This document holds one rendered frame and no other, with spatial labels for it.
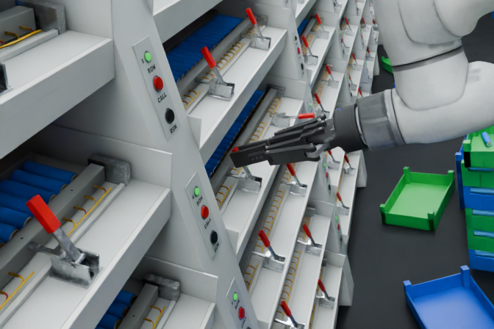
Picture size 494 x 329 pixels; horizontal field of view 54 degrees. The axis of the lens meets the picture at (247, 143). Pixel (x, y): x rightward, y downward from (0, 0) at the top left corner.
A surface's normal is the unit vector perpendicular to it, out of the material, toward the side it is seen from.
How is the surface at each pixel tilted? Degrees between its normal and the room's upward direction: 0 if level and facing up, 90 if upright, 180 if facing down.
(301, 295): 22
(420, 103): 70
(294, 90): 90
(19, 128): 112
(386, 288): 0
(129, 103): 90
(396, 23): 84
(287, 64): 90
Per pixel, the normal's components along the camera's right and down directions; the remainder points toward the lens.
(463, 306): -0.26, -0.87
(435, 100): -0.40, 0.21
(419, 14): -0.66, 0.36
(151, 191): 0.11, -0.85
